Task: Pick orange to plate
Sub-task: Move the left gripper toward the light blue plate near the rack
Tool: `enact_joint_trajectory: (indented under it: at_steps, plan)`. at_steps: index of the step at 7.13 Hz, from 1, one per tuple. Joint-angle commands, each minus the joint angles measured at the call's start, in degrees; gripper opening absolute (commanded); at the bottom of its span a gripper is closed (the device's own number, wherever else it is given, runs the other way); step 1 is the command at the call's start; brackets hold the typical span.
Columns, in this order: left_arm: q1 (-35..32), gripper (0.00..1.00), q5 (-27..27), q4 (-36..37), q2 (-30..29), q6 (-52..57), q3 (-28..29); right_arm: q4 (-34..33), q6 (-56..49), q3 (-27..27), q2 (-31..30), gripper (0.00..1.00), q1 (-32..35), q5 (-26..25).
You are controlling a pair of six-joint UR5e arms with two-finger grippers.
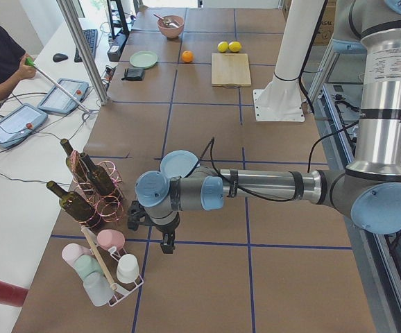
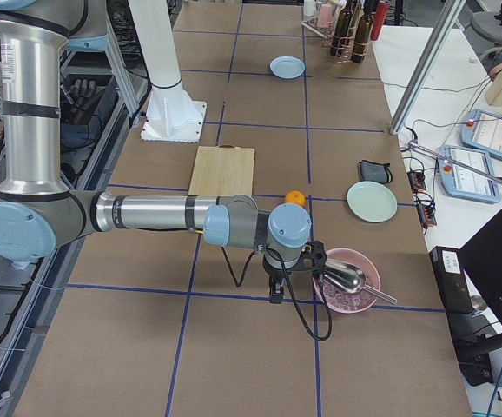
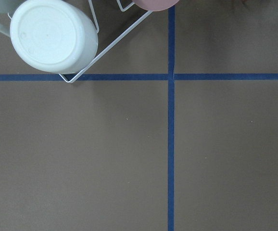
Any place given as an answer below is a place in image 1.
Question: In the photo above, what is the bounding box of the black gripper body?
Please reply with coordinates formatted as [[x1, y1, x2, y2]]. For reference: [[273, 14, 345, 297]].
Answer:
[[153, 212, 180, 245]]

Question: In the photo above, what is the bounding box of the light blue plate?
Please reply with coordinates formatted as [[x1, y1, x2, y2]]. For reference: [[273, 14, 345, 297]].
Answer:
[[160, 150, 198, 178]]

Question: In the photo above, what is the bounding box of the orange fruit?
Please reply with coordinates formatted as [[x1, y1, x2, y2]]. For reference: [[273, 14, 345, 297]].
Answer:
[[181, 50, 194, 63]]

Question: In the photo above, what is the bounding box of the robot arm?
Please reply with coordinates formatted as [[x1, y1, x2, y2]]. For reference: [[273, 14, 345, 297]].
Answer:
[[127, 1, 401, 254]]

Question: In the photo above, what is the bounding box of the light green plate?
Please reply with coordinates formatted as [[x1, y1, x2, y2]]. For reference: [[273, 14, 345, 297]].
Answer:
[[129, 51, 158, 69]]

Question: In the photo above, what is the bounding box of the white cup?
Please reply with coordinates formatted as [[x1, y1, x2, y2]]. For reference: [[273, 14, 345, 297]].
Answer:
[[117, 254, 139, 284]]

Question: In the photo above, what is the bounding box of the pink cup upper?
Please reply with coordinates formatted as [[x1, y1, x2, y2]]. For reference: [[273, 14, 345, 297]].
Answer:
[[96, 229, 125, 250]]

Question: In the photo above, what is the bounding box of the grey cup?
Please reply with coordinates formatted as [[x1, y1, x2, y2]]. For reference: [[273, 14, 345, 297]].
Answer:
[[83, 272, 114, 307]]

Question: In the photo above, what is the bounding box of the brown glass bottle middle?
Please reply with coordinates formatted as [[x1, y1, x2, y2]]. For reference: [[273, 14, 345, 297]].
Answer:
[[80, 152, 117, 196]]

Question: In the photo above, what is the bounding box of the brown glass bottle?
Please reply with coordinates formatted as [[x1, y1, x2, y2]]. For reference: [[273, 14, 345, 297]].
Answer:
[[60, 139, 87, 183], [46, 180, 104, 232], [80, 152, 117, 196]]

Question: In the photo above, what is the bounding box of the mint green cup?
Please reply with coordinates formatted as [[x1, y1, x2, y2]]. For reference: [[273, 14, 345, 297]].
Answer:
[[73, 255, 99, 280]]

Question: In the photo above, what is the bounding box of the pale pink cup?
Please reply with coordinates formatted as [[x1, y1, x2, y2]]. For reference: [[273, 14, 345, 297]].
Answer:
[[61, 243, 92, 268]]

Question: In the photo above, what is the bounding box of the brown glass bottle lower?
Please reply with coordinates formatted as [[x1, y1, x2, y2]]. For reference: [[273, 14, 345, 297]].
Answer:
[[46, 180, 104, 232]]

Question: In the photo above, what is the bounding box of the brown glass bottle upper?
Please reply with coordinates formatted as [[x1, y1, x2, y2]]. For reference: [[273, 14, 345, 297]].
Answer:
[[60, 139, 87, 183]]

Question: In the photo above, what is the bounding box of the dark folded cloth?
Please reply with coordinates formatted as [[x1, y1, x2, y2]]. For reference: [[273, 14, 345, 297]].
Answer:
[[122, 67, 145, 81]]

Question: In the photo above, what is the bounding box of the teach pendant far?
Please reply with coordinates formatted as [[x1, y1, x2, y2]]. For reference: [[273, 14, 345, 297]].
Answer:
[[37, 78, 89, 115]]

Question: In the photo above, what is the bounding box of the teach pendant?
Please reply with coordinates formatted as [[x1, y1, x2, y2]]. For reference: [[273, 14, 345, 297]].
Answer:
[[37, 78, 89, 115], [0, 103, 48, 148]]

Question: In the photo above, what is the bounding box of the bamboo cutting board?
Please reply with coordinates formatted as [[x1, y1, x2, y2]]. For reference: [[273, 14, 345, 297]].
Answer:
[[211, 53, 252, 87]]

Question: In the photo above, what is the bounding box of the teach pendant near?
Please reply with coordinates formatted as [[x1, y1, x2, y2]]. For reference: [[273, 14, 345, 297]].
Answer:
[[0, 103, 48, 148]]

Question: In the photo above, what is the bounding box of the red cylinder tube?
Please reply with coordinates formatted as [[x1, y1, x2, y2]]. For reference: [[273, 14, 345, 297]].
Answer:
[[0, 281, 28, 307]]

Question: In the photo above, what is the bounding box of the lemon near board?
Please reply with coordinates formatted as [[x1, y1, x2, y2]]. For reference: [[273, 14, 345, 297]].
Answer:
[[217, 41, 229, 53]]

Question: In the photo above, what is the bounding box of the lemon far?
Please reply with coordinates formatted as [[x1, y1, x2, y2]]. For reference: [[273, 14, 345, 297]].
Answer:
[[228, 41, 242, 53]]

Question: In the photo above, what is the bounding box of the pink bowl with utensils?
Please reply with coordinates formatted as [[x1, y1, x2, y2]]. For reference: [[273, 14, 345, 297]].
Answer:
[[154, 14, 185, 39]]

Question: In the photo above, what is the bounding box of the black computer mouse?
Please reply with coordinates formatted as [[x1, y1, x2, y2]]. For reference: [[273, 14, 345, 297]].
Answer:
[[52, 53, 68, 62]]

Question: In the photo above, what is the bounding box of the black keyboard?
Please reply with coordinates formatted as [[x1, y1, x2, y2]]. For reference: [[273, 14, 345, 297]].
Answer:
[[74, 28, 98, 62]]

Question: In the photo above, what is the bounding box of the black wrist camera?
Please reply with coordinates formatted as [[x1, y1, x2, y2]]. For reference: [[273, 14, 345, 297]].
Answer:
[[127, 200, 153, 231]]

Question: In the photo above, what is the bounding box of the white wire cup rack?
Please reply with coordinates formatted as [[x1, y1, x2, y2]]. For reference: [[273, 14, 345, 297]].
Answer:
[[81, 228, 144, 307]]

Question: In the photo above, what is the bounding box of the copper wire bottle rack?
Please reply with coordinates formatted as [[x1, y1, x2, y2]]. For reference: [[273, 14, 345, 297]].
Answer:
[[74, 152, 125, 227]]

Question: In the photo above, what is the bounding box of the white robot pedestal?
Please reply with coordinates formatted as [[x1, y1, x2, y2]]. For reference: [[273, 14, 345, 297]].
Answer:
[[253, 0, 326, 122]]

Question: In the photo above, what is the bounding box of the green handled reach stick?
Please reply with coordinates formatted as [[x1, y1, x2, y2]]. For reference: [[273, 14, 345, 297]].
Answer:
[[25, 58, 93, 114]]

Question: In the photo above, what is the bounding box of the aluminium frame post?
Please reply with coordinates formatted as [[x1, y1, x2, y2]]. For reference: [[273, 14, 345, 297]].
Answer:
[[57, 0, 108, 105]]

